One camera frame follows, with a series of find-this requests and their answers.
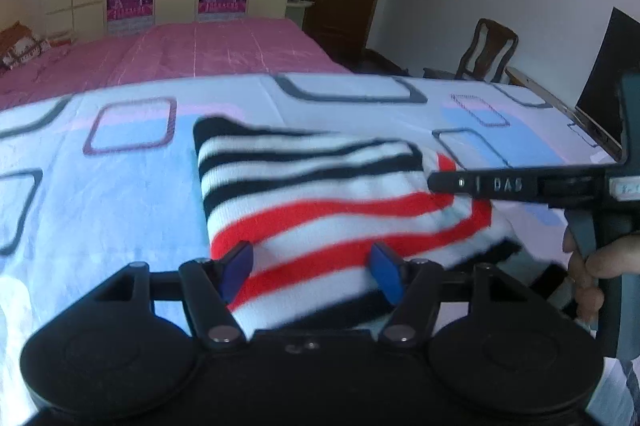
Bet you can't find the dark wooden chair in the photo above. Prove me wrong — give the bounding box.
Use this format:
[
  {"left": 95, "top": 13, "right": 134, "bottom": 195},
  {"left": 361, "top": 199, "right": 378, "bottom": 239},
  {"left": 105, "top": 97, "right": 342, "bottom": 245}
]
[{"left": 423, "top": 18, "right": 520, "bottom": 83}]

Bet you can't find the black flat screen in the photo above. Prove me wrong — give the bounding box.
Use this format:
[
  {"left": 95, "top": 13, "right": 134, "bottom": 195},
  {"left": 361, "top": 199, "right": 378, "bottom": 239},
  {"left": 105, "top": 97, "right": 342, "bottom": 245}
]
[{"left": 575, "top": 6, "right": 640, "bottom": 153}]

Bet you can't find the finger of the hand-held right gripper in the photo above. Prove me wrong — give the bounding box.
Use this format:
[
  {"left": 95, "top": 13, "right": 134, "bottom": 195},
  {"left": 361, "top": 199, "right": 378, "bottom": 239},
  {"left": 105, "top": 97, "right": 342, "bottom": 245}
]
[{"left": 427, "top": 169, "right": 552, "bottom": 208}]

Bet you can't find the pink bed sheet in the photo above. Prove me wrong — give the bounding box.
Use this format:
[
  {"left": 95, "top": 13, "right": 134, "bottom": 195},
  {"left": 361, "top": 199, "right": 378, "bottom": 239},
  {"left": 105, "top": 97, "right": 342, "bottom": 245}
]
[{"left": 0, "top": 17, "right": 352, "bottom": 112}]

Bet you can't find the white black red striped sweater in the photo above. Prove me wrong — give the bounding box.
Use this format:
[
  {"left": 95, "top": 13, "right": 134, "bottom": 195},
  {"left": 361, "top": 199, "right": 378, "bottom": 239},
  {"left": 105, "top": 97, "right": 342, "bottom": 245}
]
[{"left": 192, "top": 115, "right": 523, "bottom": 332}]

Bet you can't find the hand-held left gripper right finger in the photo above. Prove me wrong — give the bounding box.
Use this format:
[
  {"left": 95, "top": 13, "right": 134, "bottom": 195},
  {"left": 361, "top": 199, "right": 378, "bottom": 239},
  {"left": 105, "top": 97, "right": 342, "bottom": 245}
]
[{"left": 367, "top": 242, "right": 533, "bottom": 351}]

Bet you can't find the orange patterned pillow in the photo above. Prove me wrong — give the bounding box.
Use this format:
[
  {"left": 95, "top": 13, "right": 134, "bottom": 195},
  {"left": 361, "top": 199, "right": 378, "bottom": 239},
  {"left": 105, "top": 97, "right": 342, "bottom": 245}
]
[{"left": 0, "top": 21, "right": 52, "bottom": 70}]

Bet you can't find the white sheet with square print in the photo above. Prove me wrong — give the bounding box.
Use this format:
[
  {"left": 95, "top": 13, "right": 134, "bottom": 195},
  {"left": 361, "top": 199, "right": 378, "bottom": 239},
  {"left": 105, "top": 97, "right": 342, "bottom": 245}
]
[{"left": 0, "top": 73, "right": 623, "bottom": 426}]

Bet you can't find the person's striped shirt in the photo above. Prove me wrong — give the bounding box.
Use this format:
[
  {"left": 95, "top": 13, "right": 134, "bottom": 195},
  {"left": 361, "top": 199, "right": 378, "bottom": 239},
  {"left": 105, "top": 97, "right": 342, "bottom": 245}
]
[{"left": 597, "top": 355, "right": 640, "bottom": 426}]

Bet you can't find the person's right hand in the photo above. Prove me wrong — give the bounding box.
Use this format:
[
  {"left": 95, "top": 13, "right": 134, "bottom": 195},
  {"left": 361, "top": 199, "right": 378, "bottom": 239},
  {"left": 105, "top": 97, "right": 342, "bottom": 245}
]
[{"left": 562, "top": 228, "right": 640, "bottom": 323}]

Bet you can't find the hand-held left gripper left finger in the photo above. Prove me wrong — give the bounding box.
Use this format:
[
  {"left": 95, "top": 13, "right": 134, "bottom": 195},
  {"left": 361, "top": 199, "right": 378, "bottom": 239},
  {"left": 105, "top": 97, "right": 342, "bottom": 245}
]
[{"left": 92, "top": 241, "right": 254, "bottom": 351}]

